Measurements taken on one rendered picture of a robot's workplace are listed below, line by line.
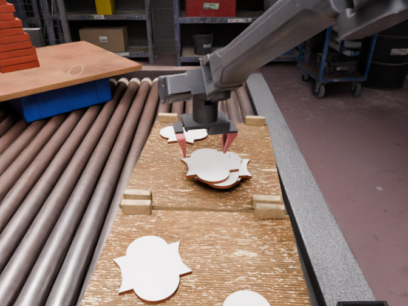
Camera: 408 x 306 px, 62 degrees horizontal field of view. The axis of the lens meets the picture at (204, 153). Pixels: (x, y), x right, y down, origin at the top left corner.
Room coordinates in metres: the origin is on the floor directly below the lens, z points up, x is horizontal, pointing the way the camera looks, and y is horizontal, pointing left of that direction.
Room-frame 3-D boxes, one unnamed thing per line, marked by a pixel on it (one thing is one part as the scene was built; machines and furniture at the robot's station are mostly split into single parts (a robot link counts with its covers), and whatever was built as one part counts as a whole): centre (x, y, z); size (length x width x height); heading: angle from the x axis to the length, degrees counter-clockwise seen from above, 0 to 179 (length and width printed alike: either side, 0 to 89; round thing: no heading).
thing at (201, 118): (0.69, 0.00, 1.09); 0.10 x 0.07 x 0.07; 103
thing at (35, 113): (1.18, 0.55, 0.97); 0.31 x 0.31 x 0.10; 41
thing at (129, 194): (0.56, 0.14, 0.95); 0.06 x 0.02 x 0.03; 86
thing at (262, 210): (0.52, -0.13, 0.95); 0.06 x 0.02 x 0.03; 87
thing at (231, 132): (0.70, -0.04, 1.02); 0.07 x 0.07 x 0.09; 13
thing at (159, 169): (0.75, -0.01, 0.93); 0.41 x 0.35 x 0.02; 176
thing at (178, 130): (0.69, 0.03, 1.02); 0.07 x 0.07 x 0.09; 13
